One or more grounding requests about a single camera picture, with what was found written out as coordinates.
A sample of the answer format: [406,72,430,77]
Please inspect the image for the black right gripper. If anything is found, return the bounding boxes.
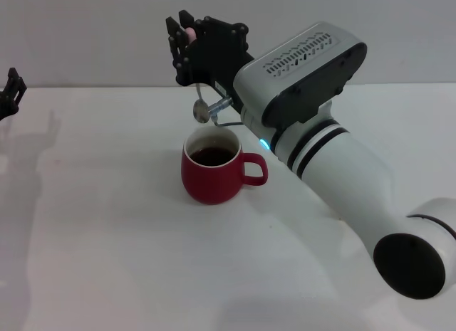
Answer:
[165,9,256,113]

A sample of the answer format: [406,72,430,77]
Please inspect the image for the pink handled metal spoon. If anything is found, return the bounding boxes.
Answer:
[185,26,209,124]

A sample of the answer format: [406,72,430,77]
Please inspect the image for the red ceramic coffee cup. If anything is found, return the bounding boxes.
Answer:
[180,126,269,206]

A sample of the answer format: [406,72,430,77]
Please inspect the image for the right gripper connector cable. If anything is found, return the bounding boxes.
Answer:
[207,98,247,128]

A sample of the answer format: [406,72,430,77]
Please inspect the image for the grey right wrist camera housing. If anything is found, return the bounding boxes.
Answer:
[233,21,368,127]

